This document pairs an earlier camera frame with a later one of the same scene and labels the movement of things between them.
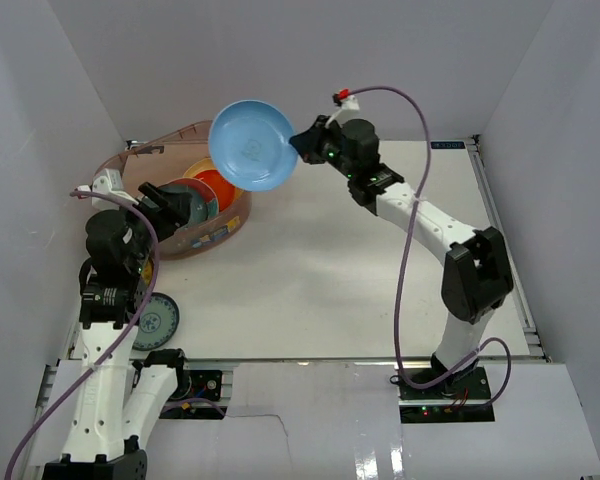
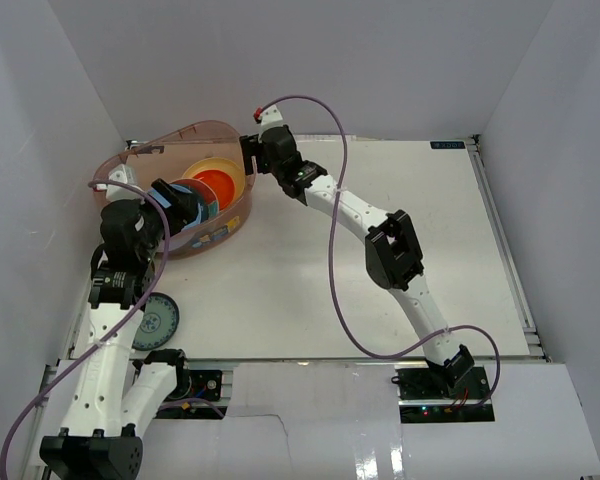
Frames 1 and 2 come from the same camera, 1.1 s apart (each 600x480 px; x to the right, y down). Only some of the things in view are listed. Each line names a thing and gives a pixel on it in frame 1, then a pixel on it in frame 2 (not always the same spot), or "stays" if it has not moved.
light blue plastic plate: x=250 y=145 -> x=163 y=201
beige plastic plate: x=205 y=164 stays
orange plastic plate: x=225 y=191 stays
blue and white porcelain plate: x=159 y=323 stays
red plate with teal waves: x=207 y=195 stays
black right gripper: x=309 y=143 -> x=252 y=147
